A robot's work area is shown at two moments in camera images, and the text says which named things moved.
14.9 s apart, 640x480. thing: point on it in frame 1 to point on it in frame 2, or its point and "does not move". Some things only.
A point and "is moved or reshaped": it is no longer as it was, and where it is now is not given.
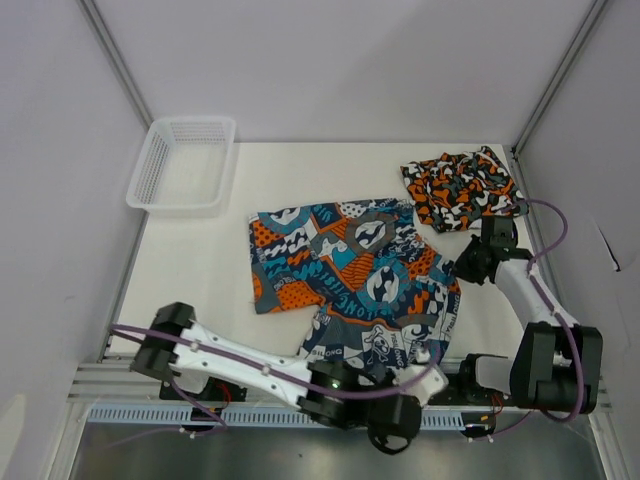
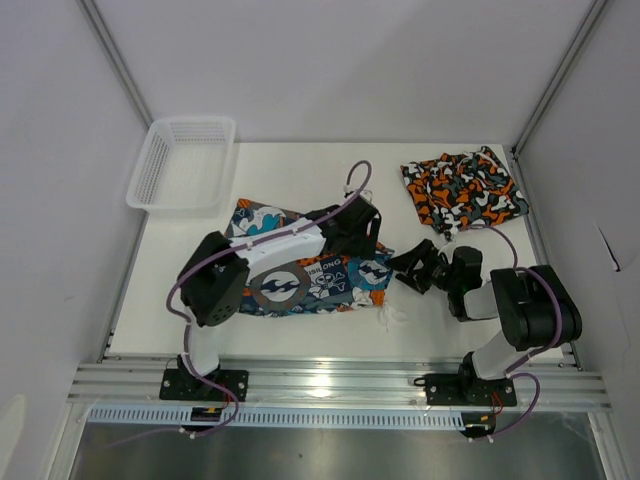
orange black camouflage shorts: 456,191 does not move
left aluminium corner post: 145,116 does not move
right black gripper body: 467,266 to 444,279
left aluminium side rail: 126,279 does not move
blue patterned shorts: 387,295 is moved or reshaped
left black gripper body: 381,437 to 359,246
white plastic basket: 185,166 does not move
